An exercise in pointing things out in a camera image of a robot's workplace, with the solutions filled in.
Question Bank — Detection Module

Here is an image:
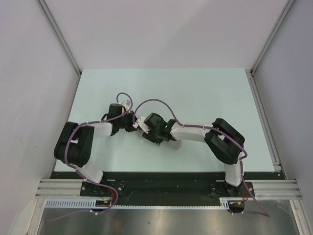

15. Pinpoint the grey cloth napkin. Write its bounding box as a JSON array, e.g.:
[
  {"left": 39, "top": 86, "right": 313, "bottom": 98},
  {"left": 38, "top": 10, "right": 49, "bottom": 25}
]
[{"left": 157, "top": 141, "right": 181, "bottom": 150}]

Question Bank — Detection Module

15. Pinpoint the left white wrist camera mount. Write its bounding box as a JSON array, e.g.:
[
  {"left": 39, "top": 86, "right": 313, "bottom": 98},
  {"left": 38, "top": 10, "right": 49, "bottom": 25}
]
[{"left": 121, "top": 100, "right": 132, "bottom": 111}]

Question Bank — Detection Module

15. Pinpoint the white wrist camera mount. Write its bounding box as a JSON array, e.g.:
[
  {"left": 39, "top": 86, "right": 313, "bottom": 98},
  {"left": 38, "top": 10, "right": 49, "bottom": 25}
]
[
  {"left": 133, "top": 116, "right": 150, "bottom": 134},
  {"left": 121, "top": 100, "right": 132, "bottom": 111}
]

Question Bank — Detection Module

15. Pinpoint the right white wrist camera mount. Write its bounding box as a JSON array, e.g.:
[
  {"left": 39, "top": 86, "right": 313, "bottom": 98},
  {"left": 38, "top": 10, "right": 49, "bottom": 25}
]
[{"left": 133, "top": 116, "right": 150, "bottom": 134}]

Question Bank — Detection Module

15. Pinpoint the aluminium frame post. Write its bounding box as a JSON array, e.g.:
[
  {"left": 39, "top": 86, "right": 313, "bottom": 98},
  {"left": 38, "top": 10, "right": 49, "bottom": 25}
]
[
  {"left": 250, "top": 0, "right": 296, "bottom": 75},
  {"left": 36, "top": 0, "right": 82, "bottom": 78}
]

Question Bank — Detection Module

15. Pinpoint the white slotted cable duct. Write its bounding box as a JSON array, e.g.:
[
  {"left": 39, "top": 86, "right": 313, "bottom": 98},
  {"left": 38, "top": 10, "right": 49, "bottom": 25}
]
[{"left": 45, "top": 198, "right": 229, "bottom": 211}]

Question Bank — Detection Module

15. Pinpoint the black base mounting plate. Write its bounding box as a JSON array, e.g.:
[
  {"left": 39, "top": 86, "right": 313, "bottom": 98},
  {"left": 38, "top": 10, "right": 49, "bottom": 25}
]
[{"left": 48, "top": 171, "right": 287, "bottom": 208}]

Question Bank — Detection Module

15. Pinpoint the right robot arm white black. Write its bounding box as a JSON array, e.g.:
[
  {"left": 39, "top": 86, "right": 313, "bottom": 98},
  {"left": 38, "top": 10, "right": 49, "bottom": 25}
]
[{"left": 135, "top": 113, "right": 247, "bottom": 196}]

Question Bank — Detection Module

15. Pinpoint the right aluminium frame post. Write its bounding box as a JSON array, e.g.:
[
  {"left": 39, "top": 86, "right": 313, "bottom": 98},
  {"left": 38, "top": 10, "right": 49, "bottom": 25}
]
[{"left": 250, "top": 0, "right": 296, "bottom": 75}]

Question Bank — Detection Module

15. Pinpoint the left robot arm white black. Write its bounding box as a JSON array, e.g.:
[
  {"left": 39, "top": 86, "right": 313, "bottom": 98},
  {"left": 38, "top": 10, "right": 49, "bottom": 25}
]
[{"left": 53, "top": 100, "right": 136, "bottom": 196}]

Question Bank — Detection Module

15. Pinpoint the aluminium front rail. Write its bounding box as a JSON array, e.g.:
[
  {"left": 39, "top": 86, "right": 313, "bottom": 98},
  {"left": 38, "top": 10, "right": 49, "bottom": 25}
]
[{"left": 36, "top": 179, "right": 302, "bottom": 200}]

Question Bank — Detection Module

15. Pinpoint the left aluminium frame post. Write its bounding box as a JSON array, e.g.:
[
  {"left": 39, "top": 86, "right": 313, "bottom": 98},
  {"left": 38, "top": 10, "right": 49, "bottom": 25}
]
[{"left": 36, "top": 0, "right": 82, "bottom": 78}]

